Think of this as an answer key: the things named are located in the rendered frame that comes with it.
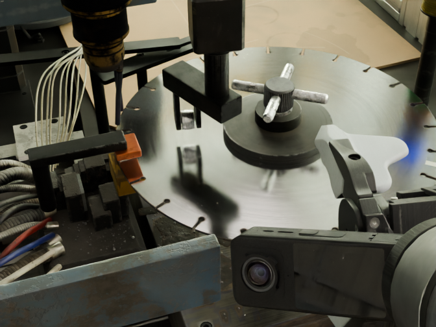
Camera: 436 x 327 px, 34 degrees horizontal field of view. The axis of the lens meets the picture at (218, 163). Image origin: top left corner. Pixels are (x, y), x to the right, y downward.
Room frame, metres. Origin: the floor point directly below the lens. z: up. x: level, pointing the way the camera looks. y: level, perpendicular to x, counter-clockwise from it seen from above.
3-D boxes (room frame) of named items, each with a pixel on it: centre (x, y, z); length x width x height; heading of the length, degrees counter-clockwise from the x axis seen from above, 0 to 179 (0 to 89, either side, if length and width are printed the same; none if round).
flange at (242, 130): (0.58, -0.06, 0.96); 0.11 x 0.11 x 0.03
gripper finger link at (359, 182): (0.35, -0.09, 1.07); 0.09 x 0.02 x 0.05; 7
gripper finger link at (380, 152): (0.40, -0.11, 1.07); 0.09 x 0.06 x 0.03; 7
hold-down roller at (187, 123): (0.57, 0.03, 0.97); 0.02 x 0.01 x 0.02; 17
